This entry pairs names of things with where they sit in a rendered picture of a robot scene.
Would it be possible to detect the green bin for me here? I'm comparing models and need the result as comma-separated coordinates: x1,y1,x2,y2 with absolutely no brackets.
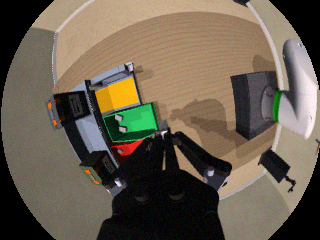
103,102,159,142

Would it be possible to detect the red bin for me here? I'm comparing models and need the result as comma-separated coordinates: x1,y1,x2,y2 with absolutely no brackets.
109,139,144,165

